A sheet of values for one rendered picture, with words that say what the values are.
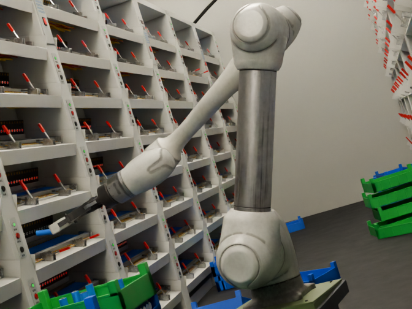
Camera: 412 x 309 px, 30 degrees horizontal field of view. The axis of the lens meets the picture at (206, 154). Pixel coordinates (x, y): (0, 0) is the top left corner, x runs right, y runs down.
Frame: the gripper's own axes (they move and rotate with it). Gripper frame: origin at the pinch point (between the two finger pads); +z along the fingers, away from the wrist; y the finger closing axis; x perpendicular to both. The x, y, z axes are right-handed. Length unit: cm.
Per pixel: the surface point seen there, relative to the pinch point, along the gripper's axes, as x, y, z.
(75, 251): 8.4, -22.5, 10.5
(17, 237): -2.1, 16.0, 6.9
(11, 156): -26.2, 2.4, 1.8
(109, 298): 25, 69, -32
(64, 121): -37, -50, 0
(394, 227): 77, -191, -77
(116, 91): -50, -120, -4
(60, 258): 8.5, -9.1, 10.2
